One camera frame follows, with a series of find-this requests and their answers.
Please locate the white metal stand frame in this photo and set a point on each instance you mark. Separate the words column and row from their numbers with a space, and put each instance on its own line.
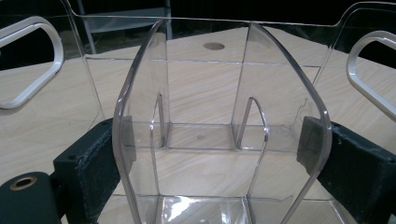
column 124, row 23

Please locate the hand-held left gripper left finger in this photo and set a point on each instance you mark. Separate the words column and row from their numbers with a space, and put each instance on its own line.
column 90, row 174

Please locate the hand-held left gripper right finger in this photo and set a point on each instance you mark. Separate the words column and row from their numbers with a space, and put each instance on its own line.
column 358, row 174

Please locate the clear acrylic divided organizer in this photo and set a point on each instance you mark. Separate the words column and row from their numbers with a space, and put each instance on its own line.
column 199, row 174

